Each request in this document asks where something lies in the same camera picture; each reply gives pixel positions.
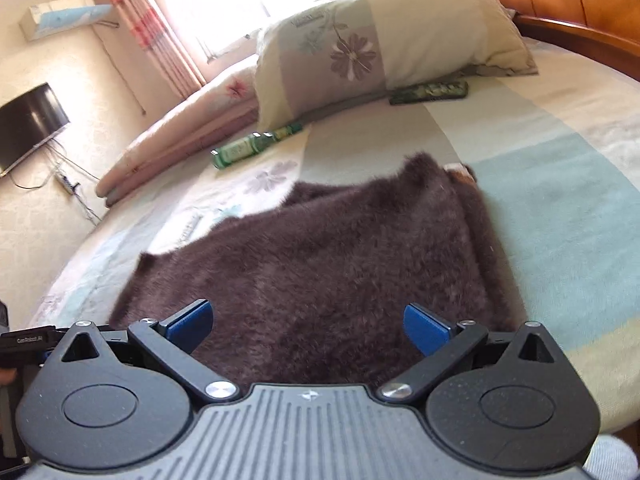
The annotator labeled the dark green patterned packet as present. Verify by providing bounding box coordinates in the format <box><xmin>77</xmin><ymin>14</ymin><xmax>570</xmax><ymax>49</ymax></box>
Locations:
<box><xmin>388</xmin><ymin>80</ymin><xmax>469</xmax><ymax>105</ymax></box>

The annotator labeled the floral cream pillow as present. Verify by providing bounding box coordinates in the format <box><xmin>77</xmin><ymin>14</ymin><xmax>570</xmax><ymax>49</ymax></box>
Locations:
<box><xmin>255</xmin><ymin>0</ymin><xmax>538</xmax><ymax>131</ymax></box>

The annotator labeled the white wall power strip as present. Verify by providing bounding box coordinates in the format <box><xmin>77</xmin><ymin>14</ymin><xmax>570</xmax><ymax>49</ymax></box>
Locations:
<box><xmin>54</xmin><ymin>171</ymin><xmax>80</xmax><ymax>196</ymax></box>

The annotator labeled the pink floral folded quilt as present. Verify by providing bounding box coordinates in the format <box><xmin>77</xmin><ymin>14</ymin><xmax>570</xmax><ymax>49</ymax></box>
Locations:
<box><xmin>96</xmin><ymin>55</ymin><xmax>258</xmax><ymax>206</ymax></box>

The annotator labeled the wall mounted black television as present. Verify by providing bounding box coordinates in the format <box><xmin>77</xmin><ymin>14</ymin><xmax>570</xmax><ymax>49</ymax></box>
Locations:
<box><xmin>0</xmin><ymin>84</ymin><xmax>70</xmax><ymax>178</ymax></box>

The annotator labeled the striped pastel bed sheet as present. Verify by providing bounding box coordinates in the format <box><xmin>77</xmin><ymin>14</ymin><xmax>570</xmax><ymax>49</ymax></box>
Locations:
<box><xmin>32</xmin><ymin>41</ymin><xmax>639</xmax><ymax>432</ymax></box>

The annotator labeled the dark brown fuzzy sweater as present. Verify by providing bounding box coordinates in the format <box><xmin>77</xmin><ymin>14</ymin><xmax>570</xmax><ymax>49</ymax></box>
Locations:
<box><xmin>111</xmin><ymin>153</ymin><xmax>520</xmax><ymax>389</ymax></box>

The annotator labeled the white wall air conditioner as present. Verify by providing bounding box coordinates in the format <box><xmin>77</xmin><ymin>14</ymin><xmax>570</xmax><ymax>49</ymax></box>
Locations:
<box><xmin>18</xmin><ymin>0</ymin><xmax>113</xmax><ymax>41</ymax></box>

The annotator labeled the person left hand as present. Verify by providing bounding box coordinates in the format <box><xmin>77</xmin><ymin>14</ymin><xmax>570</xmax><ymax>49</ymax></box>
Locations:
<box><xmin>0</xmin><ymin>368</ymin><xmax>17</xmax><ymax>386</ymax></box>

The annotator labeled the orange wooden headboard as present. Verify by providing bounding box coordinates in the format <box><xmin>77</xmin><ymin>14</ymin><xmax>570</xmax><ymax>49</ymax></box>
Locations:
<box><xmin>500</xmin><ymin>0</ymin><xmax>639</xmax><ymax>79</ymax></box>

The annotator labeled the green glass bottle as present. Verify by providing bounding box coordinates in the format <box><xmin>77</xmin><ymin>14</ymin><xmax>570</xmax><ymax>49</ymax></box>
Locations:
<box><xmin>210</xmin><ymin>122</ymin><xmax>303</xmax><ymax>170</ymax></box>

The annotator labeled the pink striped left curtain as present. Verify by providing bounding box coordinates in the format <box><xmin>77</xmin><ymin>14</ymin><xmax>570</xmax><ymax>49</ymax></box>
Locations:
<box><xmin>110</xmin><ymin>0</ymin><xmax>206</xmax><ymax>99</ymax></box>

